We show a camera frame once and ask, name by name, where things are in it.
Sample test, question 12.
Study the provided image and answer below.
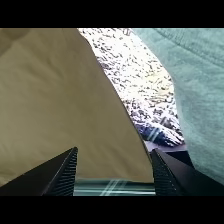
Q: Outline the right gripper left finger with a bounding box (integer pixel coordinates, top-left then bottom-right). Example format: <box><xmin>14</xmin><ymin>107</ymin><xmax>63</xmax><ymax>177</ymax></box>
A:
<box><xmin>0</xmin><ymin>146</ymin><xmax>80</xmax><ymax>197</ymax></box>

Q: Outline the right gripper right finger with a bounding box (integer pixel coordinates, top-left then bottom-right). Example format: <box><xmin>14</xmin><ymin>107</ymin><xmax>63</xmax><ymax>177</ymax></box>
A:
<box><xmin>149</xmin><ymin>148</ymin><xmax>224</xmax><ymax>197</ymax></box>

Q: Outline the brown T-shirt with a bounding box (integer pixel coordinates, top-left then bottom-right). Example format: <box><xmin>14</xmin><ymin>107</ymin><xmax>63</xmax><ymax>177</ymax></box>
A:
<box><xmin>0</xmin><ymin>27</ymin><xmax>155</xmax><ymax>188</ymax></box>

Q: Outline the grey T-shirt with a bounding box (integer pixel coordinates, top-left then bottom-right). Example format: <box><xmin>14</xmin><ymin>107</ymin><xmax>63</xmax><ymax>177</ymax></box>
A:
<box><xmin>131</xmin><ymin>27</ymin><xmax>224</xmax><ymax>186</ymax></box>

